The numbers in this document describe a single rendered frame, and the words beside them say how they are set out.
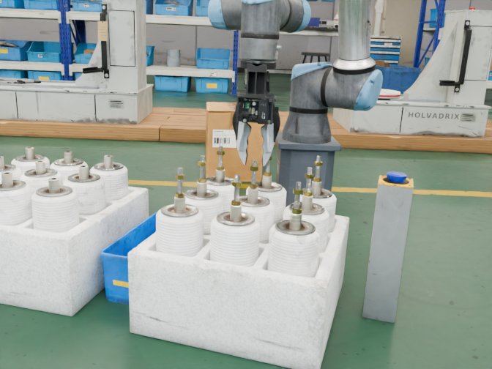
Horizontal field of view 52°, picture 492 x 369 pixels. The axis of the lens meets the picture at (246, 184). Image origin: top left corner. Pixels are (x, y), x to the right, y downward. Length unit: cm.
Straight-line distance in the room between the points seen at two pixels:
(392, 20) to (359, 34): 595
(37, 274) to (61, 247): 10
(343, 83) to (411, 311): 62
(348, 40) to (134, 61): 183
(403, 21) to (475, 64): 417
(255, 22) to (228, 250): 43
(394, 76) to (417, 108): 238
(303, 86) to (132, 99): 167
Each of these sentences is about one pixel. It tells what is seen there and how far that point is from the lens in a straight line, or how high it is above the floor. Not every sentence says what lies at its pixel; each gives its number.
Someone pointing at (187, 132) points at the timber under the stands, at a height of 6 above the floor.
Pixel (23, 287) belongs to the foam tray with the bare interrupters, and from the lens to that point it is 121.
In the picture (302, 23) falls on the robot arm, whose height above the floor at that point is 62.
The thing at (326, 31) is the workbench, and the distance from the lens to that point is 636.
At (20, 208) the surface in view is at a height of 21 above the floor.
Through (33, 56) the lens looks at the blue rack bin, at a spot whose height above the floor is 32.
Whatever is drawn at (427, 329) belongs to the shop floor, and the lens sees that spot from 120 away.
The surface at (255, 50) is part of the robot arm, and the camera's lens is 98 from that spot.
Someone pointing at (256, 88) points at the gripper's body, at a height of 50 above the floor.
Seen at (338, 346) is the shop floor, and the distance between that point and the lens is 108.
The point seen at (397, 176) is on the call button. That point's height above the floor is 33.
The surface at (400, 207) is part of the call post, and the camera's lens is 108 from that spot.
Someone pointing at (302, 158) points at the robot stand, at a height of 26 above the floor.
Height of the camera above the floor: 59
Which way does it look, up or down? 16 degrees down
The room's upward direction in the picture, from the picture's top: 2 degrees clockwise
